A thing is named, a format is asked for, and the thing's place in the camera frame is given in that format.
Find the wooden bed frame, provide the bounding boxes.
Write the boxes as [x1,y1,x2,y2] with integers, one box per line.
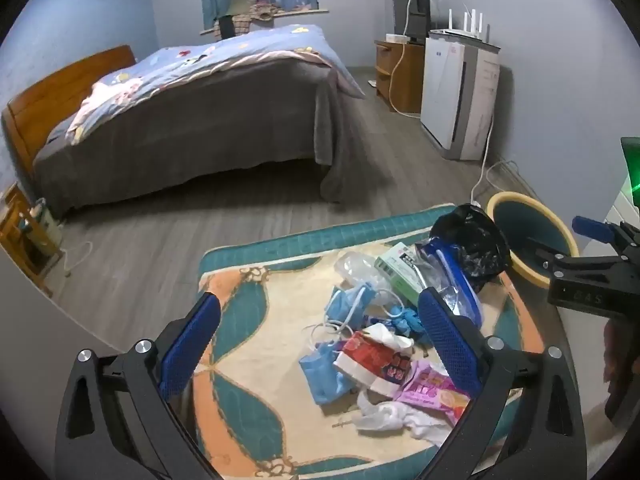
[2,45,137,172]

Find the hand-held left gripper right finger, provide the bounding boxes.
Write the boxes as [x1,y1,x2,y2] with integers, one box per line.
[417,287,588,480]

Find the white fluffy rug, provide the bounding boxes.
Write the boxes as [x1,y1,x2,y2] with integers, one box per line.
[584,407,640,480]

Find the white floor cable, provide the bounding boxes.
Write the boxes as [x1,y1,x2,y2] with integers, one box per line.
[62,241,95,277]

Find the clear plastic bottle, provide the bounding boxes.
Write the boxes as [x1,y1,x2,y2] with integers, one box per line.
[334,251,396,306]

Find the person's right hand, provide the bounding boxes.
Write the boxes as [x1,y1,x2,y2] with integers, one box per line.
[602,317,626,401]

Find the bed with grey cover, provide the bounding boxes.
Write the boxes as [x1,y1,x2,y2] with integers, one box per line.
[32,62,396,218]

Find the white router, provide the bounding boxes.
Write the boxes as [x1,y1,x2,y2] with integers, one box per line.
[431,8,489,39]

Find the red white snack wrapper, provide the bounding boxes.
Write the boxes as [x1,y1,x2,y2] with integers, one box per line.
[334,330,416,395]

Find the yellow-rimmed teal waste bin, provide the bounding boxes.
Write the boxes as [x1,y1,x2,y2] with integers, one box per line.
[486,191,581,289]

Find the plaid clothes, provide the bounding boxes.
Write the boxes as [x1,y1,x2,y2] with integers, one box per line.
[212,2,282,39]

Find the white power cable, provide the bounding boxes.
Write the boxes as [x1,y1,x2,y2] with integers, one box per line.
[471,110,497,208]

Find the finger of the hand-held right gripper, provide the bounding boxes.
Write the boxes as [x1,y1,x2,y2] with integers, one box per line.
[534,247,640,282]
[572,215,640,249]

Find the pink snack wrapper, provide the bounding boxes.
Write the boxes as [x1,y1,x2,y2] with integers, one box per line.
[392,360,472,426]

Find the black flat monitor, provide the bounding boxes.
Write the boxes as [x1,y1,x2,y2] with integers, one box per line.
[391,0,432,45]

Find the white socket cable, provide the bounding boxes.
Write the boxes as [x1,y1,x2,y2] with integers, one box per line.
[389,0,426,117]

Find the printed teal orange mat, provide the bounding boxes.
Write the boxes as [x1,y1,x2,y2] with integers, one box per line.
[192,203,551,480]

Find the blue glove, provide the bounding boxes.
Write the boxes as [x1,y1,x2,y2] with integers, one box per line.
[387,305,436,347]

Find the pale green white box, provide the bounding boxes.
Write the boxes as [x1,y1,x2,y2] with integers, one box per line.
[375,241,436,308]

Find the thin grey cable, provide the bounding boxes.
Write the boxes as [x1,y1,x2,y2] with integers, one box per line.
[487,159,543,206]

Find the wooden nightstand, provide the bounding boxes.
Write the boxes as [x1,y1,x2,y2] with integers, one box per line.
[0,182,66,298]

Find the white tissue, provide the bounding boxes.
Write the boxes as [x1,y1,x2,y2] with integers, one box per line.
[350,390,454,449]

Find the clear blue-edged pouch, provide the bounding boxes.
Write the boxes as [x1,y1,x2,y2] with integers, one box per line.
[414,242,485,327]

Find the blue printed quilt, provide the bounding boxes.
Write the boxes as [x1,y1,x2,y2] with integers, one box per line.
[65,24,368,147]

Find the white air purifier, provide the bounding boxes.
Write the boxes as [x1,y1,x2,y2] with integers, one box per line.
[420,30,502,162]

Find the wooden cabinet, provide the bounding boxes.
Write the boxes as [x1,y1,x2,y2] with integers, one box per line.
[374,40,427,115]

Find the blue face mask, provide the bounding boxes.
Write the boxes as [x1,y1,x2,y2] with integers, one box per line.
[324,284,382,334]
[299,340,359,406]

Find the wooden window sill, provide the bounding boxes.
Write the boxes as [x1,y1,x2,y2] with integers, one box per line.
[200,8,331,36]

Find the black plastic bag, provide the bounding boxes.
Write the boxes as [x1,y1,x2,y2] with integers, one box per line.
[430,204,512,293]

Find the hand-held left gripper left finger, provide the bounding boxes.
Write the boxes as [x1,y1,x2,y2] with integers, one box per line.
[55,290,223,480]

